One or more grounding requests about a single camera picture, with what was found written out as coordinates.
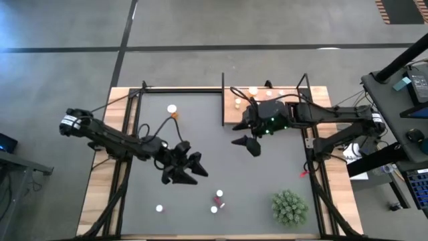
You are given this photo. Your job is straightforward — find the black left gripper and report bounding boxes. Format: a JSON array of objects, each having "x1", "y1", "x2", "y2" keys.
[{"x1": 154, "y1": 147, "x2": 209, "y2": 185}]

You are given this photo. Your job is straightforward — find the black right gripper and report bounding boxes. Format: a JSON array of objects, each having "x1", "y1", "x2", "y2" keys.
[{"x1": 231, "y1": 100, "x2": 277, "y2": 157}]

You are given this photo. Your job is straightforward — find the wooden shelf board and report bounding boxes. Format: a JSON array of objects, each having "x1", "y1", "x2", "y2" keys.
[{"x1": 223, "y1": 86, "x2": 304, "y2": 125}]

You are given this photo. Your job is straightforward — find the grey table mat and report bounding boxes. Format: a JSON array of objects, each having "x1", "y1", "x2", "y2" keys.
[{"x1": 120, "y1": 92, "x2": 321, "y2": 236}]

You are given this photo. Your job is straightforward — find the green artificial plant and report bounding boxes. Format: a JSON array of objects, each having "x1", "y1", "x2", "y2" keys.
[{"x1": 270, "y1": 189, "x2": 310, "y2": 227}]

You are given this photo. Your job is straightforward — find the white paper sheet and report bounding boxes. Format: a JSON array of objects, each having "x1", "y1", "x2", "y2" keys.
[{"x1": 342, "y1": 143, "x2": 368, "y2": 181}]

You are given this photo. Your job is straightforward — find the black power adapter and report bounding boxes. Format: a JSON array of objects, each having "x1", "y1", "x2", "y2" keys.
[{"x1": 360, "y1": 139, "x2": 381, "y2": 157}]

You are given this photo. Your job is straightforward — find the black desk crossbar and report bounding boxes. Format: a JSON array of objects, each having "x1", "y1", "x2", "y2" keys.
[{"x1": 346, "y1": 142, "x2": 414, "y2": 178}]

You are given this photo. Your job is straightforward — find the clear plastic bottle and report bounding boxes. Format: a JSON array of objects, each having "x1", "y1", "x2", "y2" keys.
[{"x1": 372, "y1": 163, "x2": 396, "y2": 177}]

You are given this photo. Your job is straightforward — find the grey side desk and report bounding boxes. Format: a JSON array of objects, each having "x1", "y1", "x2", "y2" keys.
[{"x1": 360, "y1": 62, "x2": 428, "y2": 165}]

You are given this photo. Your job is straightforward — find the teal small box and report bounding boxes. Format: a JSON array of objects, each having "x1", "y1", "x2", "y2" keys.
[{"x1": 393, "y1": 76, "x2": 412, "y2": 92}]

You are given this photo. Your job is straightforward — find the grey metal stand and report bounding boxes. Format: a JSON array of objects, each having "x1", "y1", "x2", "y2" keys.
[{"x1": 0, "y1": 150, "x2": 54, "y2": 241}]

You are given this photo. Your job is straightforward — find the black computer mouse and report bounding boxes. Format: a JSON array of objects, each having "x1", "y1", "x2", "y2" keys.
[{"x1": 406, "y1": 128, "x2": 425, "y2": 144}]

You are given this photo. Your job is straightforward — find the dark tablet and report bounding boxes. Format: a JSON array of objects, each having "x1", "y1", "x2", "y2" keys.
[{"x1": 399, "y1": 105, "x2": 428, "y2": 120}]

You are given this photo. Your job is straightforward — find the black pole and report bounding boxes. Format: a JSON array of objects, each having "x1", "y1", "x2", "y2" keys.
[{"x1": 373, "y1": 32, "x2": 428, "y2": 83}]

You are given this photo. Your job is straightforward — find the black keyboard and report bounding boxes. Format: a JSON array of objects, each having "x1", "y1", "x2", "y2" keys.
[{"x1": 403, "y1": 169, "x2": 428, "y2": 210}]

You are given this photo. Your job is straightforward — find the black device with label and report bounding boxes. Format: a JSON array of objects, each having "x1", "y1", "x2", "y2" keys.
[{"x1": 405, "y1": 68, "x2": 428, "y2": 105}]

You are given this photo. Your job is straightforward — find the dark monitor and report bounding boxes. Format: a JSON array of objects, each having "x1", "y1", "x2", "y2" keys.
[{"x1": 0, "y1": 133, "x2": 19, "y2": 155}]

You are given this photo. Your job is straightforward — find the dark floor mat striped edges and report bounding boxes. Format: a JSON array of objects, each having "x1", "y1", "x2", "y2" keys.
[{"x1": 374, "y1": 0, "x2": 428, "y2": 25}]

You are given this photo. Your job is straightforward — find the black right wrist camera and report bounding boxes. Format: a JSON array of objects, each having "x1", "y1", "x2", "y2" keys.
[{"x1": 243, "y1": 106, "x2": 261, "y2": 123}]

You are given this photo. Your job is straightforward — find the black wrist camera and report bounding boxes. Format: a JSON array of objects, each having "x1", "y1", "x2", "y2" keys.
[
  {"x1": 243, "y1": 106, "x2": 261, "y2": 123},
  {"x1": 173, "y1": 140, "x2": 192, "y2": 157}
]

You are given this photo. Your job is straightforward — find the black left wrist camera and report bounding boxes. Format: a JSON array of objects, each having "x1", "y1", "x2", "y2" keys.
[{"x1": 173, "y1": 140, "x2": 192, "y2": 157}]

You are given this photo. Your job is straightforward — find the black aluminium table frame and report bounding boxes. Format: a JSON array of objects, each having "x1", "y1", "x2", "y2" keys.
[{"x1": 76, "y1": 80, "x2": 365, "y2": 241}]

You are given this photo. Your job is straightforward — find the black metal shelf bracket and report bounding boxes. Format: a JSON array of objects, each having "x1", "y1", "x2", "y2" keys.
[{"x1": 296, "y1": 73, "x2": 312, "y2": 127}]

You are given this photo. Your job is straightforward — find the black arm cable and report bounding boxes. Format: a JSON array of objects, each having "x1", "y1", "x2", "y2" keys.
[{"x1": 90, "y1": 95, "x2": 131, "y2": 114}]

